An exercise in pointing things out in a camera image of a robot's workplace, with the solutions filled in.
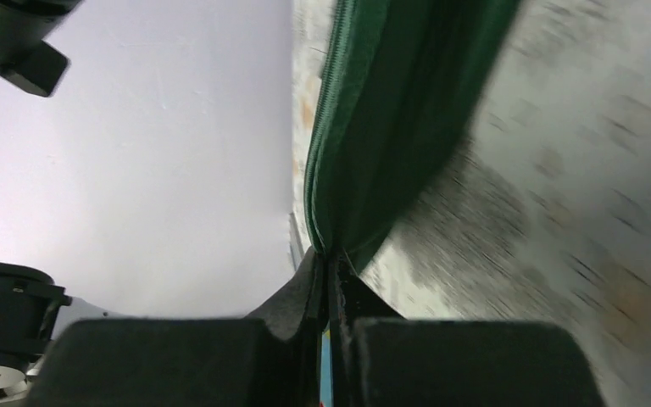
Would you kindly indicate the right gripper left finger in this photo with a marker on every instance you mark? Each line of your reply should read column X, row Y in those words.
column 271, row 357

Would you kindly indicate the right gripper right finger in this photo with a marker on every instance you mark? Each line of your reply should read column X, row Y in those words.
column 379, row 358

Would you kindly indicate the dark green cloth napkin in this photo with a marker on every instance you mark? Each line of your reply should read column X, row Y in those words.
column 400, row 84

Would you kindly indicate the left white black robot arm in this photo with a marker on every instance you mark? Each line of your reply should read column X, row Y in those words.
column 33, row 309

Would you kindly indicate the colourful toy brick assembly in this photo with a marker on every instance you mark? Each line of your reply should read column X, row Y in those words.
column 325, row 370

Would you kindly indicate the floral patterned table mat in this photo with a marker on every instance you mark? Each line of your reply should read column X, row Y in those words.
column 555, row 221

